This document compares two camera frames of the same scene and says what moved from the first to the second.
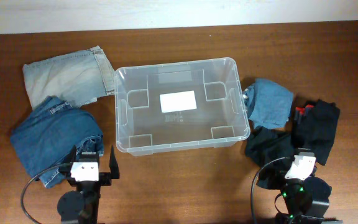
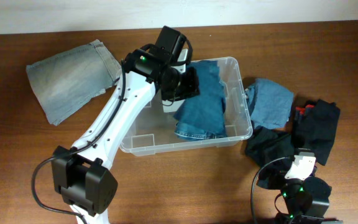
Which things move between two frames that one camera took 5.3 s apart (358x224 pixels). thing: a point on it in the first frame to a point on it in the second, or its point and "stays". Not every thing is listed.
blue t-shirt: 267,104 stays
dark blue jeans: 44,139 to 203,116
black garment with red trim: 314,127 stays
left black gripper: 104,179 to 192,87
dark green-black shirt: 270,149 stays
